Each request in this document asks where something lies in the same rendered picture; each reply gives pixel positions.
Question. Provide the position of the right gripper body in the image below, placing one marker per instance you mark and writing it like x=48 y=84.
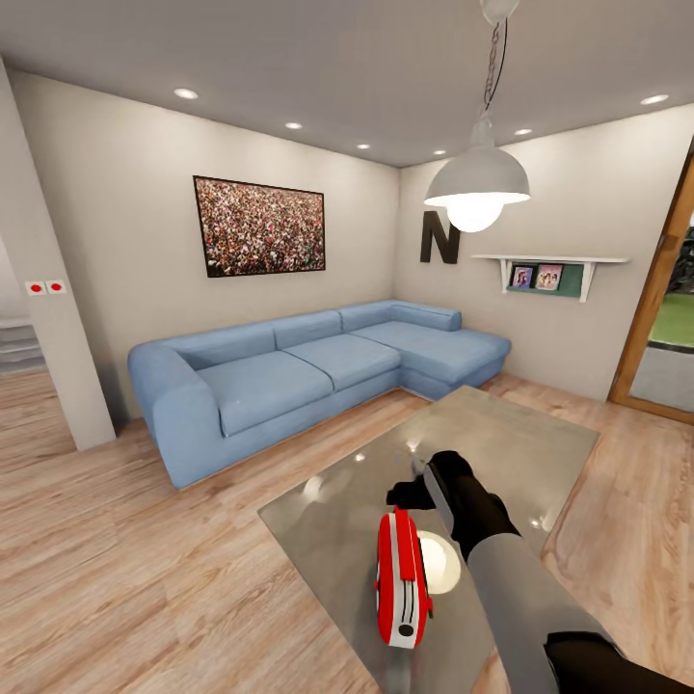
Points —
x=409 y=496

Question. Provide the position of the decorative sign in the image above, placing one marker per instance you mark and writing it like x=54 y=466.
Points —
x=448 y=246

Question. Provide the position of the room light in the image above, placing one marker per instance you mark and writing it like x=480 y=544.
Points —
x=483 y=168

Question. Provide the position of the radio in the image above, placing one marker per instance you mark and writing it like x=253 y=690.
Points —
x=402 y=603

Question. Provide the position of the door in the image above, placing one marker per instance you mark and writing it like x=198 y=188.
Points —
x=656 y=371

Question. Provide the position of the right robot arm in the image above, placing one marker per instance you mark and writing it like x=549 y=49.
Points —
x=548 y=642

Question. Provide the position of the sofa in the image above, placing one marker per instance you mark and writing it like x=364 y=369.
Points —
x=213 y=400

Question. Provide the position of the shelf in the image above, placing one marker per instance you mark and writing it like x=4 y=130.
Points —
x=575 y=278

